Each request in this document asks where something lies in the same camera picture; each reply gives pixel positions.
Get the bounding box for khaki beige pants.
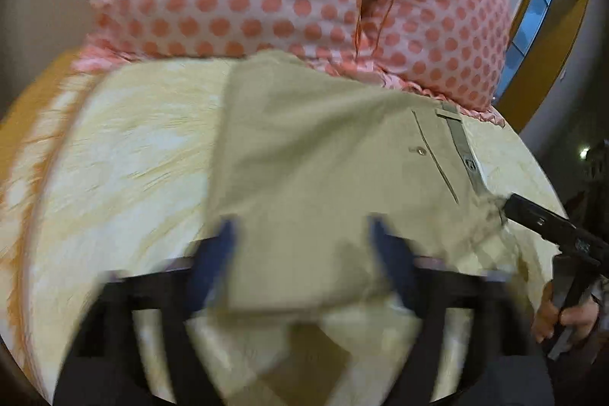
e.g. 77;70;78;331
200;51;525;405

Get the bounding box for yellow floral bedsheet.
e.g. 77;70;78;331
1;59;563;405

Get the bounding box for right pink polka-dot pillow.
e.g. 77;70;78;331
356;0;511;126

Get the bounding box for person's right hand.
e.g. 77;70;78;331
532;282;600;343

